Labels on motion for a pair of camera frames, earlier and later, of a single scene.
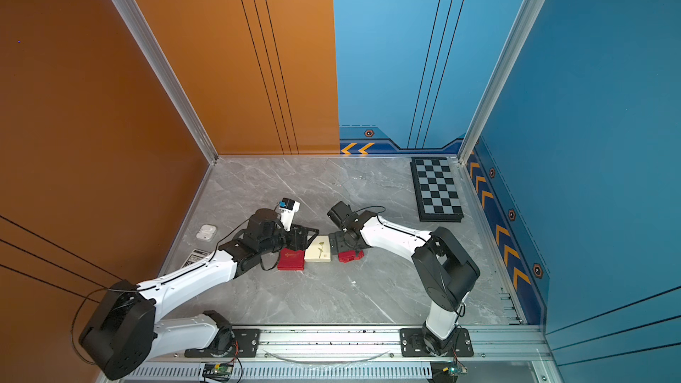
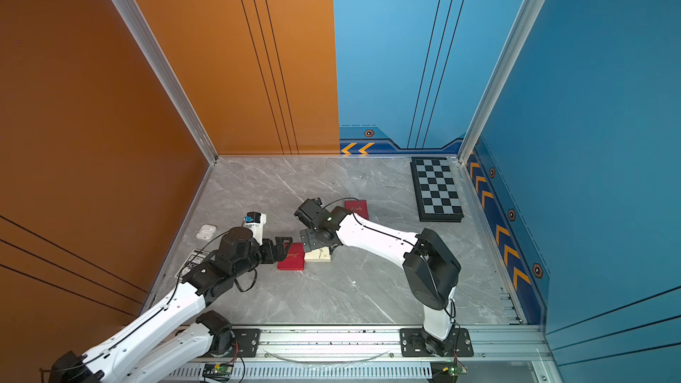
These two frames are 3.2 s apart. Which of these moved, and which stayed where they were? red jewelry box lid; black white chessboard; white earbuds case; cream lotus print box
Moved: red jewelry box lid
Stayed: white earbuds case; cream lotus print box; black white chessboard
